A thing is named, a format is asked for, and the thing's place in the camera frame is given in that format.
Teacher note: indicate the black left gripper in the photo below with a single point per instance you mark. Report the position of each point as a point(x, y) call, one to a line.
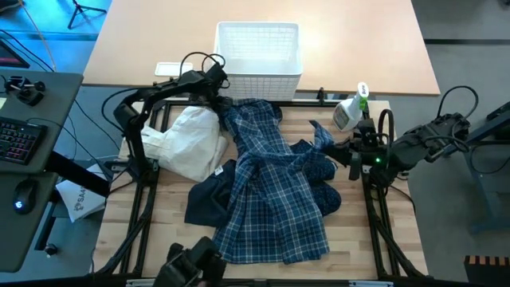
point(211, 79)

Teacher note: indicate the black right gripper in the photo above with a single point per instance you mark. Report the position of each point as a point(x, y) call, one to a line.
point(368, 147)

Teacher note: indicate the navy dotted garment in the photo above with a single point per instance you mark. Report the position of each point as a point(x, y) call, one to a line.
point(324, 191)

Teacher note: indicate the blue plaid shirt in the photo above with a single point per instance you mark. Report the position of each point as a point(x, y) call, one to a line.
point(275, 191)

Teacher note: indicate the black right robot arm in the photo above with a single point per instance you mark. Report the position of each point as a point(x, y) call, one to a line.
point(422, 143)

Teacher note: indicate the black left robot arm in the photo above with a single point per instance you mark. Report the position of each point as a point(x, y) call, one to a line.
point(133, 119)

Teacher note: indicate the white plastic laundry basket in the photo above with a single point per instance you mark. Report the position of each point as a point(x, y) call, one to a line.
point(259, 52)

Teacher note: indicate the white spray bottle green trigger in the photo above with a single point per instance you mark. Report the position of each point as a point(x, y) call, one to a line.
point(350, 113)

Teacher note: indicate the cream white garment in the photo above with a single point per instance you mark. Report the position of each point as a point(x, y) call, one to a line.
point(187, 143)

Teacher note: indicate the small white rectangular tray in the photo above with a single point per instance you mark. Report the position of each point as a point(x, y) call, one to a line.
point(173, 69)

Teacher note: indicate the plain dark navy garment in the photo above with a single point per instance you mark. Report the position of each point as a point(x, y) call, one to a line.
point(209, 199)

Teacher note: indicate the tan wooden desk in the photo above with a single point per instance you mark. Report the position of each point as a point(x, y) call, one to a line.
point(358, 48)

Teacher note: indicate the dark blue-grey metal stand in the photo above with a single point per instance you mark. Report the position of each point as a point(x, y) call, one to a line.
point(484, 167)

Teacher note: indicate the black bulky device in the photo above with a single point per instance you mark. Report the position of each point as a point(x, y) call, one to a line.
point(187, 265)

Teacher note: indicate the grey side desk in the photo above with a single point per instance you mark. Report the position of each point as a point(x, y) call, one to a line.
point(60, 91)

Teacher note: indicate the white paper bag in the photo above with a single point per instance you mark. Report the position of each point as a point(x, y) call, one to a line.
point(81, 199)

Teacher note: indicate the black tripod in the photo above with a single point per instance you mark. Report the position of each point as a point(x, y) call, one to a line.
point(81, 10)

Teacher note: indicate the black box with wooden stripes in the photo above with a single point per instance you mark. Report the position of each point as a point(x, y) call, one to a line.
point(488, 271)

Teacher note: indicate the black desk clamp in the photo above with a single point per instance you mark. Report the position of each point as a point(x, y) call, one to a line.
point(26, 89)

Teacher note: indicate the black backlit keyboard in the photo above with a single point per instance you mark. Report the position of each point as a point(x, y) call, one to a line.
point(18, 139)

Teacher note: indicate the black computer mouse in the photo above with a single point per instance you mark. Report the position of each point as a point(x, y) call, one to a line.
point(24, 197)

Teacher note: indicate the dark tablet screen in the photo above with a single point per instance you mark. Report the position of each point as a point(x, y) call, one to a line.
point(10, 56)

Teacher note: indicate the black round knob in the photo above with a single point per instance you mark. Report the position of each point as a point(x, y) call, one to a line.
point(51, 250)

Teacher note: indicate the small black post clamp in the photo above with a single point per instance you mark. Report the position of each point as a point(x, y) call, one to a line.
point(320, 95)

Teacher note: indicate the black aluminium table frame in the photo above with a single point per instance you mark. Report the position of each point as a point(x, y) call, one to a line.
point(378, 223)

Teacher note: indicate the silver metal bracket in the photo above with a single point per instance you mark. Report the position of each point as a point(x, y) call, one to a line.
point(147, 283)
point(370, 284)

